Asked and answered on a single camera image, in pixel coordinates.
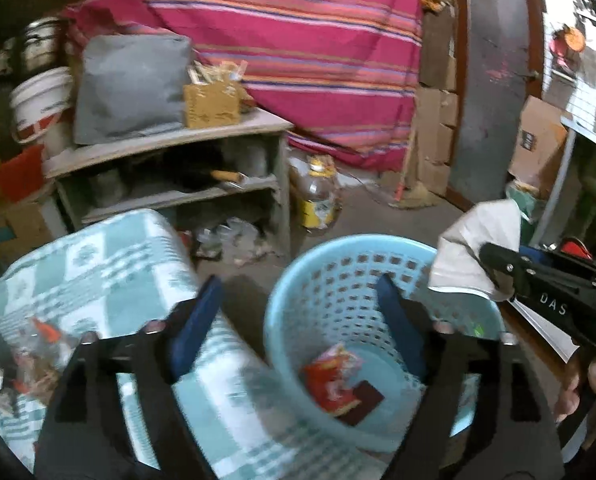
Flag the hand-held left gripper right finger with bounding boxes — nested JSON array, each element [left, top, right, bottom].
[[375, 274, 566, 480]]

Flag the person's right hand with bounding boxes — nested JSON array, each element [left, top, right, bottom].
[[554, 357, 596, 426]]

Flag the white shelf frame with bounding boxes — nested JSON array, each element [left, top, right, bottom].
[[533, 72, 596, 246]]

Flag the straw broom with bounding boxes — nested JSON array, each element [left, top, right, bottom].
[[388, 125, 446, 211]]

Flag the white plastic bucket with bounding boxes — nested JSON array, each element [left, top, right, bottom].
[[9, 66, 75, 143]]

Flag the grey metal door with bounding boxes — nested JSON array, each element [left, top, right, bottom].
[[448, 0, 544, 213]]

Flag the brown cardboard box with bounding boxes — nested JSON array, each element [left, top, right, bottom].
[[0, 200, 56, 263]]

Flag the green trash bin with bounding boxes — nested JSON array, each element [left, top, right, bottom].
[[505, 180, 541, 246]]

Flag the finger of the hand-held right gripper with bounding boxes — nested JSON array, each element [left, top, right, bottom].
[[478, 241, 534, 304]]

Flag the light blue plastic basket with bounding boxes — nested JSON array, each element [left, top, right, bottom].
[[264, 234, 509, 453]]

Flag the crumpled clear plastic bags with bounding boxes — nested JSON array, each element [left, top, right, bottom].
[[193, 217, 274, 267]]

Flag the dark red flat packet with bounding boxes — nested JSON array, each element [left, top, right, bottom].
[[335, 381, 385, 427]]

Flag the teal white checked blanket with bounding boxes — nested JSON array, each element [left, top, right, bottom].
[[0, 208, 379, 480]]

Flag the orange hanging item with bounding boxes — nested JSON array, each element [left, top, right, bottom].
[[550, 25, 587, 68]]

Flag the grey cushion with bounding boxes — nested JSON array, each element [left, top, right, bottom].
[[73, 34, 194, 146]]

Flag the metal pot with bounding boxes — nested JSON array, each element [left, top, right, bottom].
[[20, 17, 64, 73]]

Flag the bundle of chopsticks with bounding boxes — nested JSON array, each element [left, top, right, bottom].
[[188, 60, 249, 87]]

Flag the white paper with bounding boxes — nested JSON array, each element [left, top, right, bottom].
[[428, 199, 579, 363]]

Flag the orange clear plastic packet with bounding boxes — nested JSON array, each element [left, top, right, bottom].
[[10, 316, 86, 401]]

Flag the open cardboard box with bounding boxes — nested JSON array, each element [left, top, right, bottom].
[[508, 95, 569, 191]]

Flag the red striped cloth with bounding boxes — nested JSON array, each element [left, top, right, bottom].
[[63, 0, 424, 173]]

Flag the grey wooden shelf unit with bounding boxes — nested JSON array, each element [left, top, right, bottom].
[[43, 107, 295, 261]]

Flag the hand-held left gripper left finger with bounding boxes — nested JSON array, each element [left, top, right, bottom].
[[34, 275, 224, 480]]

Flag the red snack wrapper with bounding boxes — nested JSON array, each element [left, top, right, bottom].
[[302, 344, 361, 416]]

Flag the red plastic board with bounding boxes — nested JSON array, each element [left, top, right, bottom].
[[0, 145, 46, 203]]

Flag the stacked cardboard pieces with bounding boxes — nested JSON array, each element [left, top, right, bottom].
[[415, 5, 461, 196]]

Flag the yellow label oil bottle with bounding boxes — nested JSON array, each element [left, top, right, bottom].
[[290, 155, 341, 236]]

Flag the wooden handled pan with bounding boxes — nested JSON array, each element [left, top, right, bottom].
[[198, 169, 253, 188]]

